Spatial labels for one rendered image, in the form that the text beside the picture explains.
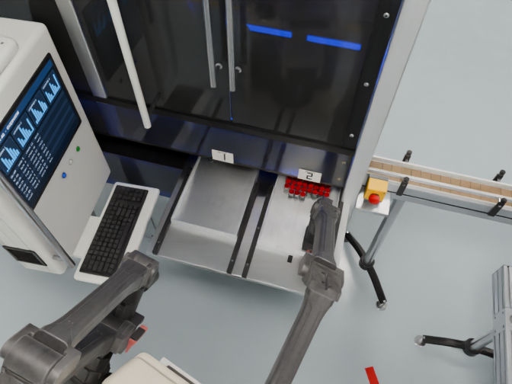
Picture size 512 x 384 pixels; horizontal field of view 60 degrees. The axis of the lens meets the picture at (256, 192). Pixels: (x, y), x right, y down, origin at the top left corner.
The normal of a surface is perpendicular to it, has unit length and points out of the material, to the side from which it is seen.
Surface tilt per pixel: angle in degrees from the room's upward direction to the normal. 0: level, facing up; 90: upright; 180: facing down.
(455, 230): 0
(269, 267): 0
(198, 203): 0
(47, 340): 49
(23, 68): 90
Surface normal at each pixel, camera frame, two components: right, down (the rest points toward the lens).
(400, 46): -0.26, 0.81
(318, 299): 0.02, -0.04
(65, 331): 0.40, -0.85
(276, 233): 0.01, -0.55
